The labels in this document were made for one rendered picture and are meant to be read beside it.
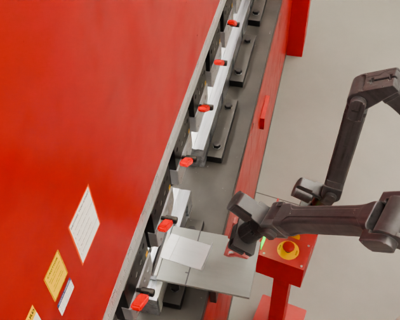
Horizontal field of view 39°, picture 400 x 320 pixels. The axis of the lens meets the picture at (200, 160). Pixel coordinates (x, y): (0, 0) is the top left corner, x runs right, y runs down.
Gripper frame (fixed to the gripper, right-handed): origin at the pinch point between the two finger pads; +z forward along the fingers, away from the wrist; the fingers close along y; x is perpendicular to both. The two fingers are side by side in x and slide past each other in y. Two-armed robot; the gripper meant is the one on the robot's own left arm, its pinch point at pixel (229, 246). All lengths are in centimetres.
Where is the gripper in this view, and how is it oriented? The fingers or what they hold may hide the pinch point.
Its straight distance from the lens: 156.9
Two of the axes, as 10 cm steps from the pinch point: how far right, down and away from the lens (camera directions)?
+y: -2.4, 7.5, -6.1
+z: -4.7, 4.6, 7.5
